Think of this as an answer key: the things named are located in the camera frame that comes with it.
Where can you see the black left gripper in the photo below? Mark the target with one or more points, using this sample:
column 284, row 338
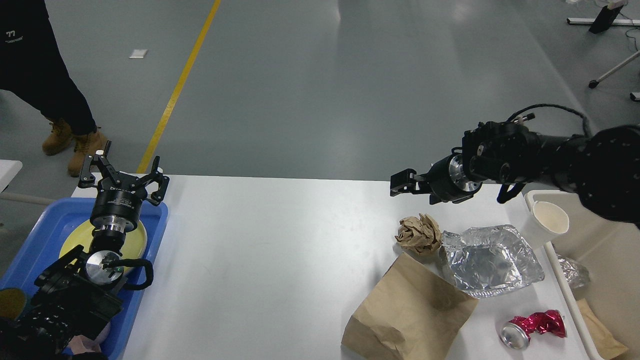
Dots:
column 117, row 201

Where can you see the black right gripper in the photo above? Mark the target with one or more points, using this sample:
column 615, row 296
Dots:
column 446, row 182

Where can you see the yellow plate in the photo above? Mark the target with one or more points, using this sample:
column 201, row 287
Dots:
column 133, row 247

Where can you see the dark green mug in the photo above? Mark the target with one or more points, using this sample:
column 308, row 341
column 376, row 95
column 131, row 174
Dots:
column 13, row 302

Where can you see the pink mug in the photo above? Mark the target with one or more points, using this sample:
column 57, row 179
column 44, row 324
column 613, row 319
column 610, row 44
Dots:
column 81, row 344

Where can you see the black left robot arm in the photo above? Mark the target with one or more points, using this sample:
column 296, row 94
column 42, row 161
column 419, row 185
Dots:
column 77, row 295

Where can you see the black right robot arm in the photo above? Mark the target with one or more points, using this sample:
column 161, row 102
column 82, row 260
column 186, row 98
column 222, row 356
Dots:
column 602, row 169

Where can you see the crumpled brown paper ball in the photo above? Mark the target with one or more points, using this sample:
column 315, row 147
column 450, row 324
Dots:
column 420, row 234

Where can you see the crumpled aluminium foil tray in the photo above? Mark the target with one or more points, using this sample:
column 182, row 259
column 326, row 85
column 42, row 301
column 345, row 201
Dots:
column 491, row 261

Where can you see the brown paper bag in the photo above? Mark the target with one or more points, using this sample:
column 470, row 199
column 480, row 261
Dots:
column 411, row 314

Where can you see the white paper cup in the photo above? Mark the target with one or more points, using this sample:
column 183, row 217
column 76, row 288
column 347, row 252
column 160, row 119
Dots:
column 543, row 223

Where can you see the person in black trousers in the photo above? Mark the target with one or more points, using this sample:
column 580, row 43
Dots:
column 33, row 69

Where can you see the crushed red soda can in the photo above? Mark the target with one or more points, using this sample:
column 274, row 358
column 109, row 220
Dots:
column 516, row 333

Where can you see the foil piece in bin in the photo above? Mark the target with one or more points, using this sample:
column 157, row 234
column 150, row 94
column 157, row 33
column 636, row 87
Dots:
column 575, row 273

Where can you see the beige plastic bin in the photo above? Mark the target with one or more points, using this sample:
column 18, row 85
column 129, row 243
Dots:
column 611, row 253

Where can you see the white chair base with casters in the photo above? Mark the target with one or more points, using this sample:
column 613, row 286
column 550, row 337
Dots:
column 621, row 80

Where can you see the white stand with black bag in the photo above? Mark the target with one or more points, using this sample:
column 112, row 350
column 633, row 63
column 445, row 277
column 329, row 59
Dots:
column 610, row 15

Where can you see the brown paper in bin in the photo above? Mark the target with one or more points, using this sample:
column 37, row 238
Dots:
column 607, row 346

